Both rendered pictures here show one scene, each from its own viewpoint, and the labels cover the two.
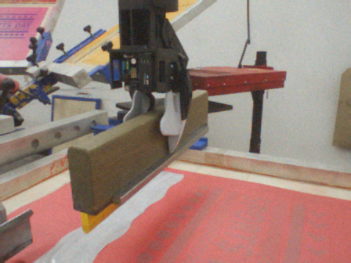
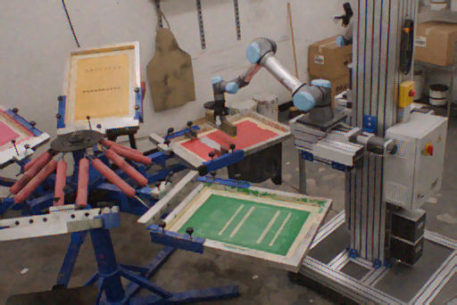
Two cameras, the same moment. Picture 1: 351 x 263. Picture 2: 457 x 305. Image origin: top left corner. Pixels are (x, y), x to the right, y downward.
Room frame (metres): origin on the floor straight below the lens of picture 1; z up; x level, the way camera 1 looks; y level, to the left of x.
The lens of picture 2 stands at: (-1.35, 2.69, 2.44)
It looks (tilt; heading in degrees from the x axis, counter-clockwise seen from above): 26 degrees down; 303
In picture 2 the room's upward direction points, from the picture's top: 6 degrees counter-clockwise
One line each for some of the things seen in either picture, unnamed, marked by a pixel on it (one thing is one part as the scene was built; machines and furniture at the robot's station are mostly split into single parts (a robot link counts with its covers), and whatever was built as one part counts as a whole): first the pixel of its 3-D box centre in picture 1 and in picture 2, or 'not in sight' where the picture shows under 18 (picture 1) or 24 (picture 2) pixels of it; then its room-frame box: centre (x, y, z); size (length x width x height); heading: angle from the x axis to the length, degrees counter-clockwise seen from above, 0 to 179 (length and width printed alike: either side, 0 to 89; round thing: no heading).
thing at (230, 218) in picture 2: not in sight; (217, 201); (-0.03, 0.84, 1.05); 1.08 x 0.61 x 0.23; 5
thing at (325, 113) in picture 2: not in sight; (321, 109); (-0.31, 0.05, 1.31); 0.15 x 0.15 x 0.10
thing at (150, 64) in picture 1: (150, 47); (220, 107); (0.42, 0.03, 1.23); 0.09 x 0.08 x 0.12; 155
